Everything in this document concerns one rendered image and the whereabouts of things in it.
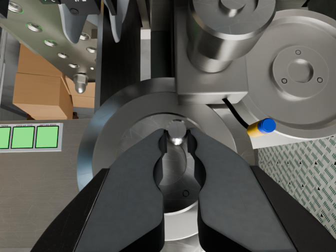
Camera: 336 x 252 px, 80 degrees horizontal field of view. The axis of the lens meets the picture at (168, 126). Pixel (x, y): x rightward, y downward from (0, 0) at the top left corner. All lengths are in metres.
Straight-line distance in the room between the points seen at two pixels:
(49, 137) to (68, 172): 0.10
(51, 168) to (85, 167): 0.39
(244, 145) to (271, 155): 0.22
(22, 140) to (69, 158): 0.12
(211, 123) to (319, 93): 0.10
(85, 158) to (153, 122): 0.07
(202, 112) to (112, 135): 0.08
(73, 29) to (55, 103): 1.97
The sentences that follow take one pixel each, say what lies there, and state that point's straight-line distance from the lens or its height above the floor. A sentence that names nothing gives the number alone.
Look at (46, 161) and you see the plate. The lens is 0.58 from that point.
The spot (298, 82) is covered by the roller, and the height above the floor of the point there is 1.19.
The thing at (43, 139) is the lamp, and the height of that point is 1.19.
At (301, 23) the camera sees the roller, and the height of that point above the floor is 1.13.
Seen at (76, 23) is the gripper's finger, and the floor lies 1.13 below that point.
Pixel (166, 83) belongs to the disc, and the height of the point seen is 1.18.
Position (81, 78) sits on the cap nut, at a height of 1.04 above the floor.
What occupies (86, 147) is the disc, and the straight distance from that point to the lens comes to 0.18.
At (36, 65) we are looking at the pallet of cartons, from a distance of 2.33.
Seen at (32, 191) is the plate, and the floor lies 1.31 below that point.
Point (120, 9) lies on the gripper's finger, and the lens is 0.22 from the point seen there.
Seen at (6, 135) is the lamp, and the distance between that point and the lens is 0.64.
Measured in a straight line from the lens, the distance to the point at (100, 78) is 0.20.
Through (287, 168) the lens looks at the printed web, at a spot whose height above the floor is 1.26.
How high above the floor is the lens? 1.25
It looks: 10 degrees down
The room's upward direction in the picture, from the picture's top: 179 degrees clockwise
